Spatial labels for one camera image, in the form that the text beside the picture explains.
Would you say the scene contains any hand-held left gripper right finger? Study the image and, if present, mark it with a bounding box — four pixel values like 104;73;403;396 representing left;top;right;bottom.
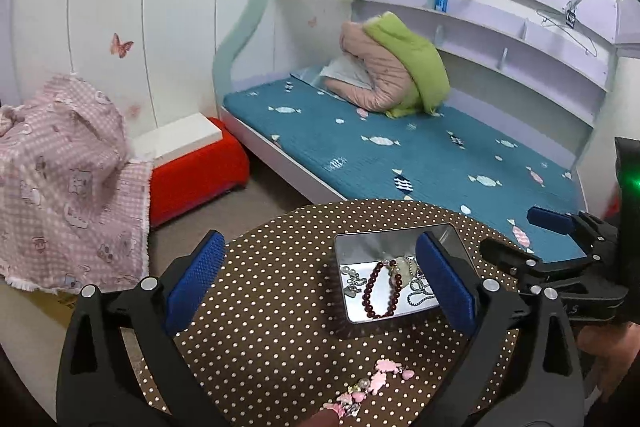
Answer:
415;231;586;427

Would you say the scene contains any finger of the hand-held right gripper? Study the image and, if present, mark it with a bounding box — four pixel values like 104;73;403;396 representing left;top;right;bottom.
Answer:
527;206;623;269
479;238;628;323

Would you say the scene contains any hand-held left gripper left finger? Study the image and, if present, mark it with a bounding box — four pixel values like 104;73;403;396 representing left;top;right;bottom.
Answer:
56;229;236;427

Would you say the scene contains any silver metal tin box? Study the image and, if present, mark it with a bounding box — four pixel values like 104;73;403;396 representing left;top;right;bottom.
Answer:
333;223;476;325

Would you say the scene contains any pink charm bracelet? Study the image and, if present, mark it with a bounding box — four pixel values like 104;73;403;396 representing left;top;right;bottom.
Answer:
324;358;416;419

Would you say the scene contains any silver pearl charm jewelry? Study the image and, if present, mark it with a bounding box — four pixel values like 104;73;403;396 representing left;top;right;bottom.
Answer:
340;264;367;299

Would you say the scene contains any person's right hand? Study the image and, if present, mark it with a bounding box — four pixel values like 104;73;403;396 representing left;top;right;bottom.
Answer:
580;322;640;404

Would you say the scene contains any pale stone pendant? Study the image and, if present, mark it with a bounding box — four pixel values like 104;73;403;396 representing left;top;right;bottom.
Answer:
390;257;420;282

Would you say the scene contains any brown polka dot tablecloth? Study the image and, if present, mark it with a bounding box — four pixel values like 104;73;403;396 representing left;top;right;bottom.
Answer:
135;199;553;427

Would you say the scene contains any red storage stool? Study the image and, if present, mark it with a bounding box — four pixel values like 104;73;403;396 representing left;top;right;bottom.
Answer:
149;117;251;229

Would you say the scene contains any teal candy print mattress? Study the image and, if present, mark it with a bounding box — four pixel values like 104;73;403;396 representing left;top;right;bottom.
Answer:
222;76;592;264

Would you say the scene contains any white stool lid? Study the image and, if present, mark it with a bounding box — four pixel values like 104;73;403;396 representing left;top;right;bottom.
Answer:
131;113;223;162

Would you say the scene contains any pink checked bear cloth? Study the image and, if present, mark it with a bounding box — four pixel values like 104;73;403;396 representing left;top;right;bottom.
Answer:
0;74;154;294

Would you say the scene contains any lavender bed shelf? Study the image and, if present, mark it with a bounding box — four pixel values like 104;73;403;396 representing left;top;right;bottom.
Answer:
350;0;617;128

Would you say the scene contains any green quilt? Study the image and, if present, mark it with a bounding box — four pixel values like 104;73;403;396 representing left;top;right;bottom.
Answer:
363;11;451;118

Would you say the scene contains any pink quilt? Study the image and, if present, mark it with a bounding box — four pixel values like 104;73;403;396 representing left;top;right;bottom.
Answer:
325;21;422;112

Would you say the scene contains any pale blue pillow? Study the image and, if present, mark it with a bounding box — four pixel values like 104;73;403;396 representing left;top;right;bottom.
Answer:
320;57;377;94

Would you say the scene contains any dark pink butterfly sticker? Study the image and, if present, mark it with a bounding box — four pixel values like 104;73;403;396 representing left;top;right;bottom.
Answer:
110;33;135;57

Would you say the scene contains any silver chain necklace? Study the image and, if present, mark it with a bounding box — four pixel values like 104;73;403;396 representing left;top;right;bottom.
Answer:
406;274;442;308

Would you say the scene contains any dark red bead bracelet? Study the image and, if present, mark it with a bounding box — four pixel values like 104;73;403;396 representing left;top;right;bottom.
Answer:
363;260;404;319

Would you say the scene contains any wire clothes hanger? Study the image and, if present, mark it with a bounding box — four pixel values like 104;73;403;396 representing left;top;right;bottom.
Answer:
537;7;599;57

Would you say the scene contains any teal white bunk bed frame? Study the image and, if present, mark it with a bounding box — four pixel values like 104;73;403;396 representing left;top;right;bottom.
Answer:
212;0;640;259

